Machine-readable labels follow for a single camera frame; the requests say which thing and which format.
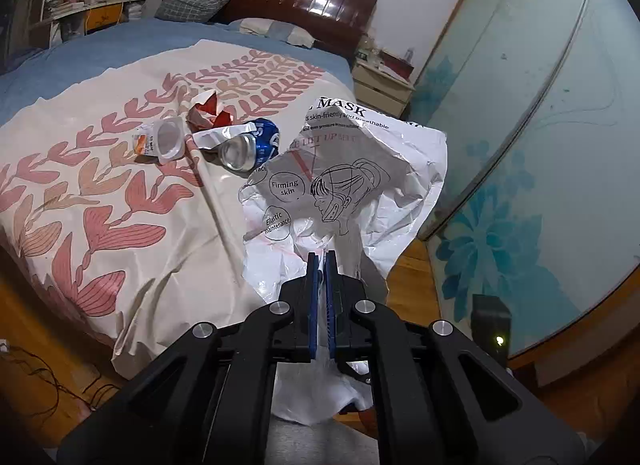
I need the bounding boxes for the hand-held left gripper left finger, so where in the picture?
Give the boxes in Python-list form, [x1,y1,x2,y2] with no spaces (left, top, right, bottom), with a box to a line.
[56,251,326,465]

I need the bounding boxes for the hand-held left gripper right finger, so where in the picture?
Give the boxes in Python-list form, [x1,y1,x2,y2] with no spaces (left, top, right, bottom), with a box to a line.
[324,250,588,465]

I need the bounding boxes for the white printed plastic bag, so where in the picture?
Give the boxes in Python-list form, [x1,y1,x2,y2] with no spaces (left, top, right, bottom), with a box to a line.
[239,94,447,427]

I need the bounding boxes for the crushed blue drink can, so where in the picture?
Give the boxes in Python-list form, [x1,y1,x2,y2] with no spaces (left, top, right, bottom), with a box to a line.
[218,118,281,173]

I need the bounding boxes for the red and white wrapper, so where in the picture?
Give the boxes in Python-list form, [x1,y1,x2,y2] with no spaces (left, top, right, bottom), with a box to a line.
[186,88,234,131]
[192,122,258,151]

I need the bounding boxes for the white plastic yogurt cup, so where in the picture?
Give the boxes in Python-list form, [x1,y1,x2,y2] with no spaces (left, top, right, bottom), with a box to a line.
[134,118,189,163]

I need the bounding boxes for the black box with light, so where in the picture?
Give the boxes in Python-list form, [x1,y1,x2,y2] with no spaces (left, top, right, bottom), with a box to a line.
[471,294,511,372]

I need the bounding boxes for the pale wooden nightstand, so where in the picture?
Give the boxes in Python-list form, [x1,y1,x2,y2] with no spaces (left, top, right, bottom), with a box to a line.
[351,61,416,119]

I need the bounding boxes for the leaf print bedspread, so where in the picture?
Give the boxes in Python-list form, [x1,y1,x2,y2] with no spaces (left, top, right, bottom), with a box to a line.
[0,39,362,380]

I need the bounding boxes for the red box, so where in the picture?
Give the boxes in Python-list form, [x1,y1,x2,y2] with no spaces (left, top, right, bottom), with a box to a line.
[382,50,416,79]

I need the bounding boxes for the floral glass wardrobe door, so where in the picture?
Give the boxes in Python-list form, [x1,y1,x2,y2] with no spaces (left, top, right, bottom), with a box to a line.
[410,0,640,362]

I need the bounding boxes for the striped white and blue pillow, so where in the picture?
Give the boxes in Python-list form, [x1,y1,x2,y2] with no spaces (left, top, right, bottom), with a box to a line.
[239,18,317,49]

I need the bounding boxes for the blue bed sheet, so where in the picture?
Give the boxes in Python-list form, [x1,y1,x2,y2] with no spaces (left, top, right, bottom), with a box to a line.
[0,15,351,127]

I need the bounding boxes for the black floor cables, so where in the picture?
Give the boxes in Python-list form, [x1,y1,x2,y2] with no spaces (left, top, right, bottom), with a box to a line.
[0,340,119,417]

